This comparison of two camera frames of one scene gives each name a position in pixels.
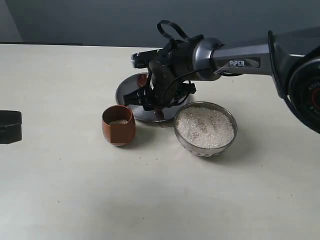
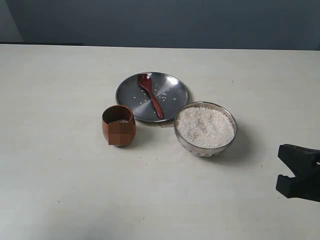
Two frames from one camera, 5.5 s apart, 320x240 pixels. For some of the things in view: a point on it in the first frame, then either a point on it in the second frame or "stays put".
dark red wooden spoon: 142,79 stays put
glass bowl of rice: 204,129 stays put
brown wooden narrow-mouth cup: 118,124 stays put
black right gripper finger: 137,97 to 305,186
